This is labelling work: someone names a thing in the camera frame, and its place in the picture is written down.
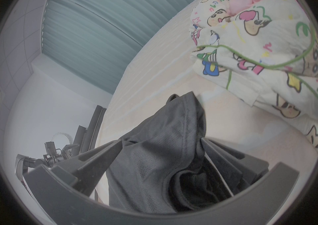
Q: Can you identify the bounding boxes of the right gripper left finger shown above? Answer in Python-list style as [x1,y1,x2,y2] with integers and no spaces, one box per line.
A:
[51,139,124,196]

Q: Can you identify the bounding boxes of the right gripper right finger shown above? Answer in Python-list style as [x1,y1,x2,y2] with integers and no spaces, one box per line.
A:
[201,137,270,196]

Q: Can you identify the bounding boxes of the black T-shirt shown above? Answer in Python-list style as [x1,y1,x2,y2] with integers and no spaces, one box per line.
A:
[106,91,235,216]

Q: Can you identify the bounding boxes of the bed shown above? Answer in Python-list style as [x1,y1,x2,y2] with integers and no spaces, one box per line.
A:
[94,0,318,206]

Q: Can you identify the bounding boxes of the white printed pyjama garment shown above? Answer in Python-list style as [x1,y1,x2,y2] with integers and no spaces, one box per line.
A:
[188,0,318,149]

